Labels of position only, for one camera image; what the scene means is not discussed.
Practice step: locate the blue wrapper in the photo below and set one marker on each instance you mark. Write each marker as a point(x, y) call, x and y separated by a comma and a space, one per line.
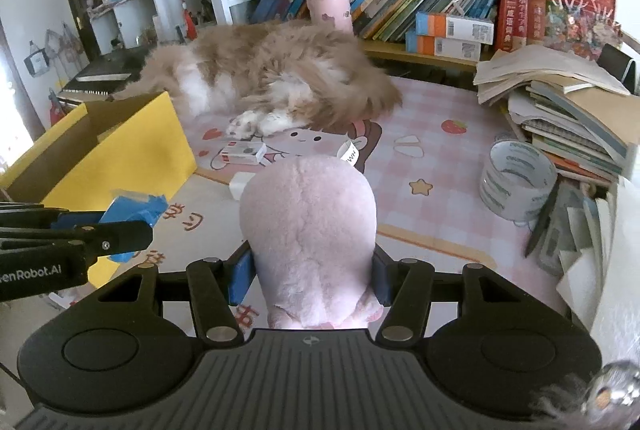
point(140, 205)

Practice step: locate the white paper sheets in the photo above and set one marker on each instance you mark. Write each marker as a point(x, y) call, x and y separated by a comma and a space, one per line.
point(610, 260)

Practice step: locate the red figurine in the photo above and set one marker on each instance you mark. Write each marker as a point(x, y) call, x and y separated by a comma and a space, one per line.
point(188, 18)

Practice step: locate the orange and blue carton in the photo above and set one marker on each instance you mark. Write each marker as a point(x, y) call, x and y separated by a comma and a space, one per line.
point(442, 48)
point(452, 26)

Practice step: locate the pink printed desk mat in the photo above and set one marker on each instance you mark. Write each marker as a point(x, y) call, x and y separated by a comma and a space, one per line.
point(430, 160)

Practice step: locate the stack of books and papers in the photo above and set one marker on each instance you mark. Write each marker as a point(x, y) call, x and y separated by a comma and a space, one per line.
point(560, 110)

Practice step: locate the clear tape roll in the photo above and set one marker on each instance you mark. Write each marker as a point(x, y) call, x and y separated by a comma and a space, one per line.
point(517, 180)

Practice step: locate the black piano keyboard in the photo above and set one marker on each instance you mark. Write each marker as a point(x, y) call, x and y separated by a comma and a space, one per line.
point(100, 75)

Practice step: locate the yellow cardboard box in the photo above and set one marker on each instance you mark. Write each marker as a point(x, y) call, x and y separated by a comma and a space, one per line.
point(115, 150)

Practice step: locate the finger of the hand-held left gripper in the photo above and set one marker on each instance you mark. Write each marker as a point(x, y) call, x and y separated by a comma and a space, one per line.
point(75, 220)
point(122, 235)

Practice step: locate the small white eraser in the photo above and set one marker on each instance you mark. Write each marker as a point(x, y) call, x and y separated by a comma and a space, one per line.
point(241, 185)

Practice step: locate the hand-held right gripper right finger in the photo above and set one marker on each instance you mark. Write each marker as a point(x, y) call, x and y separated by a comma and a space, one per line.
point(383, 282)

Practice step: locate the pink plush toy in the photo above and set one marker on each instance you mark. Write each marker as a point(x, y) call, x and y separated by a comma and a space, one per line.
point(310, 230)

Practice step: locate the red and white small box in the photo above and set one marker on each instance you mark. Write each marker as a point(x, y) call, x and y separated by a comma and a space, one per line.
point(245, 153)

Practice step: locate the pink printed cylinder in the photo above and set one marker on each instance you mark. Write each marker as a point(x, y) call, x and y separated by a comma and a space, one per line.
point(330, 0)

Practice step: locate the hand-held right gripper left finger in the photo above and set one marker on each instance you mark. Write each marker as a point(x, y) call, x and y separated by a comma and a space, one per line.
point(241, 277)

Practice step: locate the fluffy cream cat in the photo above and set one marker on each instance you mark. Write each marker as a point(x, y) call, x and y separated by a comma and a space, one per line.
point(280, 65)

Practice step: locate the red printed box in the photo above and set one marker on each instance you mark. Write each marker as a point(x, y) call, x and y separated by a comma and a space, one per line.
point(575, 10)

